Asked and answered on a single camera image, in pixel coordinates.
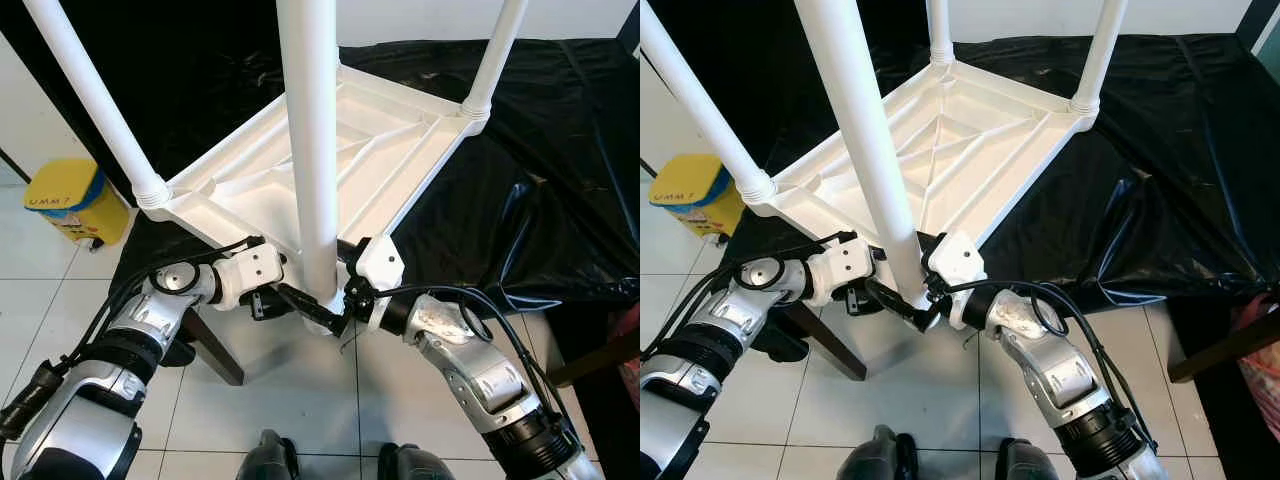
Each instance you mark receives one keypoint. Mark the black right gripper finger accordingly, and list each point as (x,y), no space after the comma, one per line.
(930,245)
(341,320)
(930,316)
(349,252)

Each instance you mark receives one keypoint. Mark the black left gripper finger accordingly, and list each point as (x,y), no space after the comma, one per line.
(898,302)
(305,305)

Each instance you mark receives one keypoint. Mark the white plastic table top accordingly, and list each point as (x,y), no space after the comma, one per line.
(400,140)
(1000,130)

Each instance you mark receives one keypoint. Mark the dark grey robot left foot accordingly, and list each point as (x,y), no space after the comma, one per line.
(270,458)
(880,455)

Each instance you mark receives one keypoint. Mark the dark grey robot foot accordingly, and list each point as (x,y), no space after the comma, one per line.
(1030,462)
(415,465)
(270,458)
(880,455)

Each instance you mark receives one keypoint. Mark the dark grey robot right foot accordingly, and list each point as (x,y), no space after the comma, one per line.
(1030,462)
(415,465)

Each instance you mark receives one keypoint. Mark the yellow storage box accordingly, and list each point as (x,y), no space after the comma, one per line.
(690,195)
(70,205)

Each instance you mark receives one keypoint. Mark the black plastic table cover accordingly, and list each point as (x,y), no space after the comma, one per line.
(1180,150)
(560,150)

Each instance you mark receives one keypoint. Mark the pink patterned bag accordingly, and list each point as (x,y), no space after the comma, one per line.
(1262,380)
(630,340)

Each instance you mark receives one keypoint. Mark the black door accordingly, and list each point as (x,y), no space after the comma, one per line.
(760,60)
(180,40)

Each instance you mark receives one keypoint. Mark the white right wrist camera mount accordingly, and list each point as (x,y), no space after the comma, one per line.
(955,258)
(380,265)

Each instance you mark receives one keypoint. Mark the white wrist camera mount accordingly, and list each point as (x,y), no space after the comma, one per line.
(955,258)
(250,270)
(380,265)
(840,265)

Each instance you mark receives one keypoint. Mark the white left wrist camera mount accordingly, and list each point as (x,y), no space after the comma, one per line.
(840,265)
(250,270)

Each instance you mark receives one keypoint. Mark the dark door frame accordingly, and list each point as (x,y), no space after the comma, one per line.
(1270,15)

